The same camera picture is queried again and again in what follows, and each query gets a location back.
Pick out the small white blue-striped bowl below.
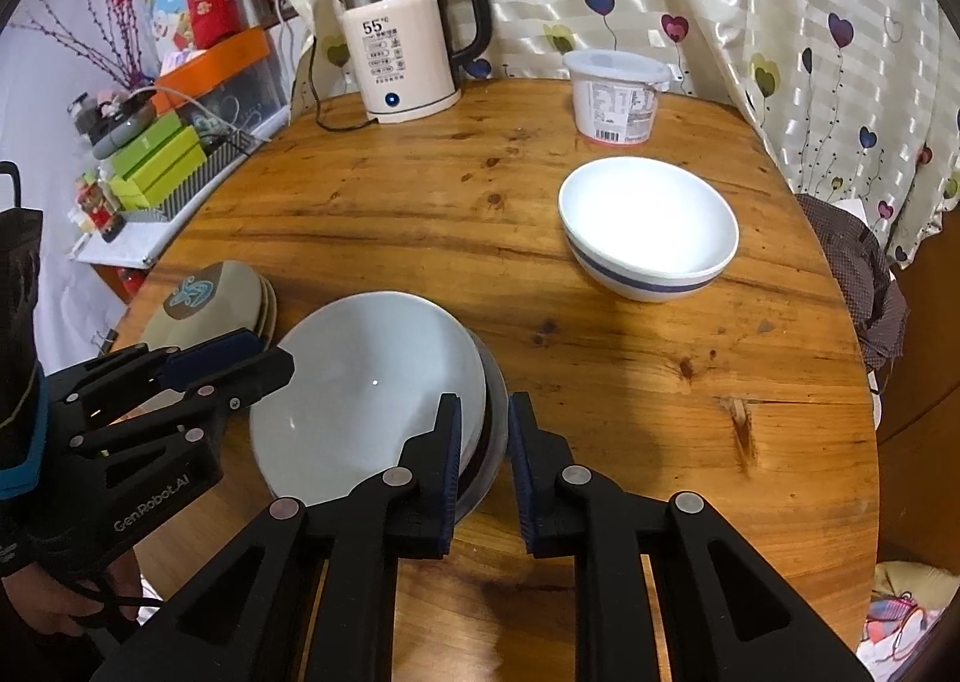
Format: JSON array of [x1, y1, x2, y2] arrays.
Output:
[[249, 292, 487, 505]]

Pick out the large white blue-striped bowl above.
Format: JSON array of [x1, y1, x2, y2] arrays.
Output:
[[556, 155, 740, 303]]

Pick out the left hand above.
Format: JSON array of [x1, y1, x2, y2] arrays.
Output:
[[2, 551, 142, 636]]

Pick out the white side shelf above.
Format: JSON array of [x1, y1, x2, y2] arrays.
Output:
[[70, 106, 290, 271]]

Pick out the red label jar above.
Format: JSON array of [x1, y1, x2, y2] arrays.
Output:
[[76, 178, 125, 243]]

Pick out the lime green box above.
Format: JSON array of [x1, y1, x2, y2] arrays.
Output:
[[109, 126, 206, 211]]

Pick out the dark green box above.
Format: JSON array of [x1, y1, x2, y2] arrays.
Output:
[[110, 111, 182, 177]]

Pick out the chevron pattern tray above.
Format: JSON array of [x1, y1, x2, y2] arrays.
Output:
[[122, 133, 262, 223]]

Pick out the grey glasses case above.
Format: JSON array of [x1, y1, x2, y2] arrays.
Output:
[[91, 101, 156, 160]]

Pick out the orange lid storage bin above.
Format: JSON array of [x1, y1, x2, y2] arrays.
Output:
[[151, 27, 285, 139]]

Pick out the dark checkered cloth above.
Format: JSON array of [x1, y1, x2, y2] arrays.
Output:
[[796, 194, 910, 372]]

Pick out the purple dried branches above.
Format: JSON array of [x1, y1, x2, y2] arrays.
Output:
[[10, 0, 155, 90]]

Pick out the white electric kettle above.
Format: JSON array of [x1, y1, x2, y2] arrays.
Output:
[[341, 0, 493, 124]]

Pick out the white plastic tub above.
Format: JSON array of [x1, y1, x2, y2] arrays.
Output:
[[563, 49, 674, 147]]

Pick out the heart pattern curtain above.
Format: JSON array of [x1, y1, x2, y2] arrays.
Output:
[[290, 0, 958, 266]]

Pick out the black kettle power cord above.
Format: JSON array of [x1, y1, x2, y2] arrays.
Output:
[[305, 35, 378, 134]]

